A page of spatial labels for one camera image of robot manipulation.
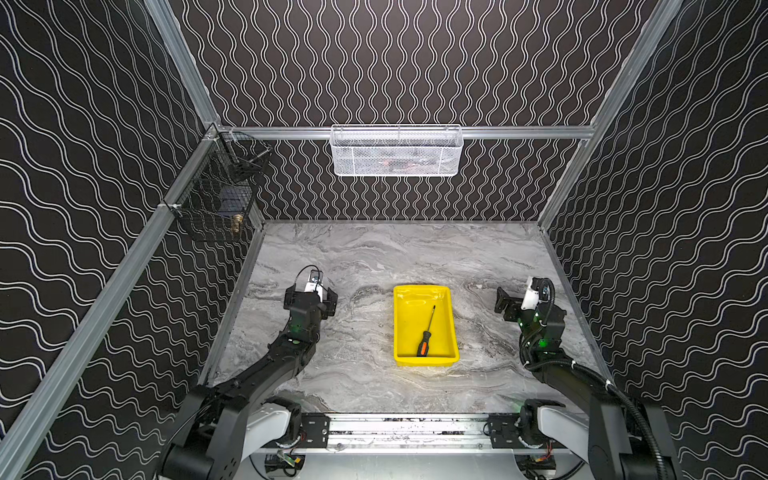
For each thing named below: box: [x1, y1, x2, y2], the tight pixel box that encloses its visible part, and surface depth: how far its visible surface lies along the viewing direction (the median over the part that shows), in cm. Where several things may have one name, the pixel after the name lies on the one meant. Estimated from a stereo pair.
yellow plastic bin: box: [393, 285, 460, 367], surface depth 92 cm
